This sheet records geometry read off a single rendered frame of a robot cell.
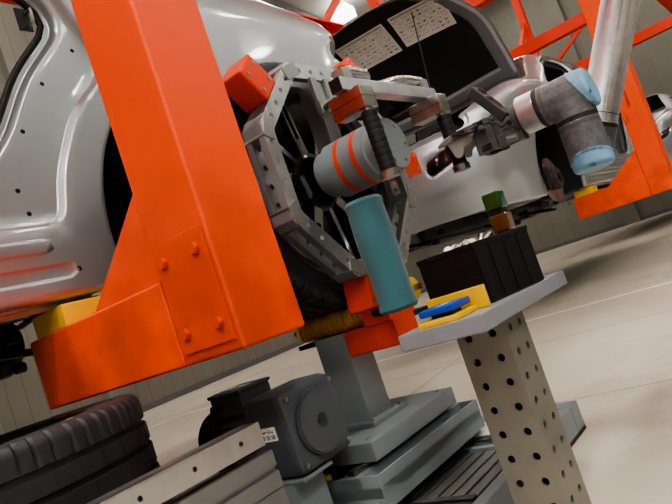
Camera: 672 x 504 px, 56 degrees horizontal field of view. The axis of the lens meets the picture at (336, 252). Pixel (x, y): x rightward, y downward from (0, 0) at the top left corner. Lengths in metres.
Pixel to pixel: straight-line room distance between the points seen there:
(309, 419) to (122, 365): 0.39
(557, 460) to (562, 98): 0.75
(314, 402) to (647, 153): 3.95
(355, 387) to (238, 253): 0.65
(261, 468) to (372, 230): 0.55
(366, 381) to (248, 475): 0.60
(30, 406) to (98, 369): 6.30
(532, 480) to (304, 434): 0.44
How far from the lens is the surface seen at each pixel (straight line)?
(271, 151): 1.40
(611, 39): 1.65
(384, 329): 1.54
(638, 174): 5.03
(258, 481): 1.15
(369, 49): 5.14
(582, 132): 1.49
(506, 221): 1.44
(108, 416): 1.16
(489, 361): 1.23
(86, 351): 1.43
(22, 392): 7.68
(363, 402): 1.64
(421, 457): 1.57
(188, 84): 1.19
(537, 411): 1.24
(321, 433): 1.37
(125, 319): 1.29
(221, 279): 1.07
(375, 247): 1.38
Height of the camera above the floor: 0.55
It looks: 4 degrees up
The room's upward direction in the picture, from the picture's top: 19 degrees counter-clockwise
